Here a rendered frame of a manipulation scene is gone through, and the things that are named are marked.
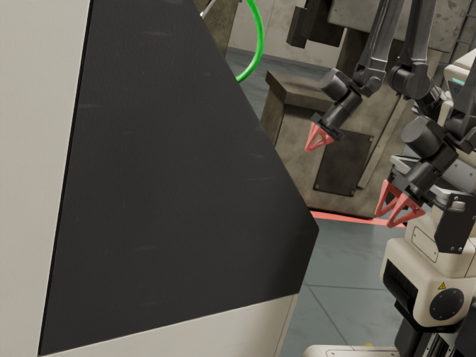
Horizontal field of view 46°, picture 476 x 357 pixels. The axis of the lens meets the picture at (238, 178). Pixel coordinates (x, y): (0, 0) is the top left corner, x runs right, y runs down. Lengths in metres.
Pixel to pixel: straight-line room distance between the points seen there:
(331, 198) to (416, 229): 2.33
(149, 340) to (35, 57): 0.55
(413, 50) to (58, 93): 1.10
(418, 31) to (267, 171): 0.76
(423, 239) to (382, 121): 2.30
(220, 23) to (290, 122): 3.77
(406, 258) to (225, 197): 0.78
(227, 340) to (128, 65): 0.63
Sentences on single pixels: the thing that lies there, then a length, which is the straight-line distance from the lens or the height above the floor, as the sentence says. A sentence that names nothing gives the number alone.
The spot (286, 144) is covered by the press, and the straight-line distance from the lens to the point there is 3.75.
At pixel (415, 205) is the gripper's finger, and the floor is 1.05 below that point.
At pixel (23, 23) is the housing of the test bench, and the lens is 0.72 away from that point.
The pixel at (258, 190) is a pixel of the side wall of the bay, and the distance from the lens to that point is 1.02.
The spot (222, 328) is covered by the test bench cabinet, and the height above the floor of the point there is 0.75.
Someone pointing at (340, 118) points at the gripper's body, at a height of 1.10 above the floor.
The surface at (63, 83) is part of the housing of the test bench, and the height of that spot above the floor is 1.22.
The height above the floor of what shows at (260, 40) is 1.29.
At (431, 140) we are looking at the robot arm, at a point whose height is 1.19.
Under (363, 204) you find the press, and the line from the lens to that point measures 4.07.
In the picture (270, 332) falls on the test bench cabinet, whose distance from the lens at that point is 1.28.
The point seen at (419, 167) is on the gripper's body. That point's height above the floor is 1.12.
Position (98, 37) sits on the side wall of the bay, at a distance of 0.76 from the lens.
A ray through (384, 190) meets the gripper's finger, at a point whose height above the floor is 1.05.
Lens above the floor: 1.40
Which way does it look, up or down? 19 degrees down
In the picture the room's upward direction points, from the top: 15 degrees clockwise
